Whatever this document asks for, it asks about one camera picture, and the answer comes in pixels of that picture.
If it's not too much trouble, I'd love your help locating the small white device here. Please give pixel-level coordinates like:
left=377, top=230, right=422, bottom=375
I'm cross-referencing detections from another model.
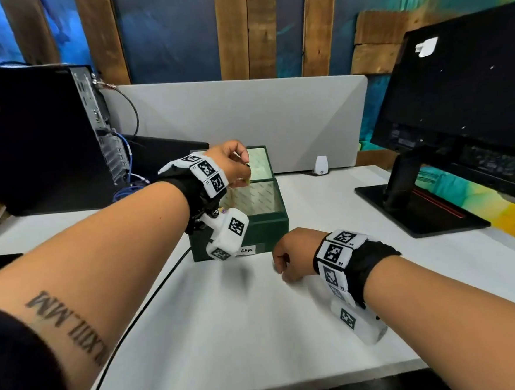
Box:
left=311, top=155, right=330, bottom=177

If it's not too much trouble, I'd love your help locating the black computer monitor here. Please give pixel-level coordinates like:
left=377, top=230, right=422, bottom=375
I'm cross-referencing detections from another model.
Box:
left=361, top=1, right=515, bottom=221

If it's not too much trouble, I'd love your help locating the black left wrist strap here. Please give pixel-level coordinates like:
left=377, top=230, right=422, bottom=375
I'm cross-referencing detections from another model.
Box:
left=159, top=171, right=220, bottom=236

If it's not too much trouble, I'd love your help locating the person's right forearm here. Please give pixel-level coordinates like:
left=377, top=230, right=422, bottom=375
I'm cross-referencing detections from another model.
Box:
left=360, top=245, right=515, bottom=390

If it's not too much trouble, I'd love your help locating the white left wrist marker band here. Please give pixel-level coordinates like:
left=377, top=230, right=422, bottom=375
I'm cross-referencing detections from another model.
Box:
left=156, top=150, right=230, bottom=203

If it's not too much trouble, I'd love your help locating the black sleeve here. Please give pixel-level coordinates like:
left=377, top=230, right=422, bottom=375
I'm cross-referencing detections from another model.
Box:
left=0, top=300, right=72, bottom=390

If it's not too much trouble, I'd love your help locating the blue cable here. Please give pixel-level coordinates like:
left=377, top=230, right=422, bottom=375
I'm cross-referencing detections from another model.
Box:
left=106, top=129, right=151, bottom=203

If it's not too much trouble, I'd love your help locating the person's right hand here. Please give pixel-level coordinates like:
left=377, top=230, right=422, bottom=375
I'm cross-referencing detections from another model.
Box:
left=271, top=226, right=331, bottom=284

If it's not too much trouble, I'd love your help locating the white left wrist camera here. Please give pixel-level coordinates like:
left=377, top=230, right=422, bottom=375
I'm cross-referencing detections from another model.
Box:
left=202, top=206, right=252, bottom=262

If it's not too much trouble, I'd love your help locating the white wrist marker band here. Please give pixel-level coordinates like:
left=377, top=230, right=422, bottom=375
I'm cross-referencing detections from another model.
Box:
left=156, top=150, right=230, bottom=203
left=311, top=227, right=374, bottom=306

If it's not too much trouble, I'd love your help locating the black flat object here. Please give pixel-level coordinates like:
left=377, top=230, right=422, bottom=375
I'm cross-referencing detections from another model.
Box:
left=0, top=252, right=25, bottom=280

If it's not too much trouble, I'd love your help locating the black right wrist strap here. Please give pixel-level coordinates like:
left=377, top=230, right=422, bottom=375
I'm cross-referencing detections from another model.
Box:
left=344, top=237, right=406, bottom=311

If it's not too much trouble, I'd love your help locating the black wrist strap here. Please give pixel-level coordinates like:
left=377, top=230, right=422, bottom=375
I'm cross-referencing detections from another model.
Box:
left=159, top=171, right=220, bottom=236
left=344, top=237, right=406, bottom=311

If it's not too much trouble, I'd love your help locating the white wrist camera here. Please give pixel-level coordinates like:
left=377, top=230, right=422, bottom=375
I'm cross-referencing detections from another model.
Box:
left=330, top=295, right=389, bottom=349
left=202, top=206, right=252, bottom=262

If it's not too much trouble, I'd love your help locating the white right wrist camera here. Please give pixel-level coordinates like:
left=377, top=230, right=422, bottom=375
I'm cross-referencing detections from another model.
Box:
left=330, top=295, right=389, bottom=349

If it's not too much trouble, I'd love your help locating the white right wrist marker band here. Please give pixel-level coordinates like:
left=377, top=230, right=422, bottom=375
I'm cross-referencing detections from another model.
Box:
left=311, top=227, right=374, bottom=306

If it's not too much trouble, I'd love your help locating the black flat pad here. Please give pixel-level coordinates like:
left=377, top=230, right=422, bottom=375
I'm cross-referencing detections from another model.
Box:
left=122, top=129, right=212, bottom=186

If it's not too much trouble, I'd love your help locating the person's left hand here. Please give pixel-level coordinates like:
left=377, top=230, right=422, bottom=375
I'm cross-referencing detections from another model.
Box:
left=206, top=139, right=253, bottom=191

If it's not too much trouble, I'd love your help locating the grey desk divider panel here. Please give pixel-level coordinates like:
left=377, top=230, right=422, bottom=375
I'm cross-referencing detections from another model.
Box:
left=100, top=68, right=374, bottom=186

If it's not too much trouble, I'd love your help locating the black computer tower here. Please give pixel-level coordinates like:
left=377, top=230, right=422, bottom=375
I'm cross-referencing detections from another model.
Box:
left=0, top=57, right=137, bottom=218

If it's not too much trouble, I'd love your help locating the person's left forearm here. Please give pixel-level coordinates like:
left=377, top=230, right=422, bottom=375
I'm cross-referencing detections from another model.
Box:
left=0, top=177, right=205, bottom=390

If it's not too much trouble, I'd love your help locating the thin black cable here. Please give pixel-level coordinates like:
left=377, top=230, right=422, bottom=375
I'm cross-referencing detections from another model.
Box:
left=93, top=76, right=141, bottom=140

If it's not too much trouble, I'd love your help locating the black table cable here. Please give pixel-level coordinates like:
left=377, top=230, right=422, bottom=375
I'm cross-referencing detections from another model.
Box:
left=70, top=247, right=202, bottom=390

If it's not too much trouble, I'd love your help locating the white sticker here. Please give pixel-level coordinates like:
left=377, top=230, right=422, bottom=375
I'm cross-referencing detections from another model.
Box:
left=414, top=36, right=440, bottom=58

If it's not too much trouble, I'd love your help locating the green compartment box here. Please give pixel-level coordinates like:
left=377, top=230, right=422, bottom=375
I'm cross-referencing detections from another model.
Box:
left=183, top=144, right=292, bottom=263

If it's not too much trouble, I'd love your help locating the black monitor stand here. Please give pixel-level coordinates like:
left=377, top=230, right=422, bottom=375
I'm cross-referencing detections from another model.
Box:
left=351, top=141, right=492, bottom=243

